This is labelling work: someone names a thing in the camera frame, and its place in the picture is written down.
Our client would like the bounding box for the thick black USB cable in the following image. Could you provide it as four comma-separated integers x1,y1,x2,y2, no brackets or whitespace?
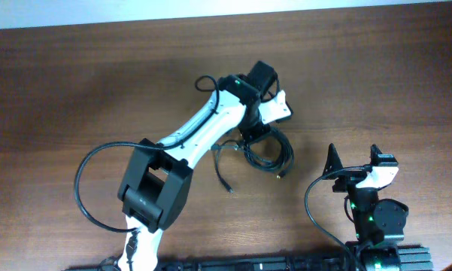
232,126,296,179

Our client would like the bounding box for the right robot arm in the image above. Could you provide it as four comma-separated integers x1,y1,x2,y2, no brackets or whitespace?
323,144,408,270

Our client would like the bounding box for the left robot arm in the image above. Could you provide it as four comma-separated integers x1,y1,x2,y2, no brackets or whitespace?
116,61,290,270

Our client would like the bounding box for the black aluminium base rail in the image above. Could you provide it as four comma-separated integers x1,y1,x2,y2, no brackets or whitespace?
63,246,433,271

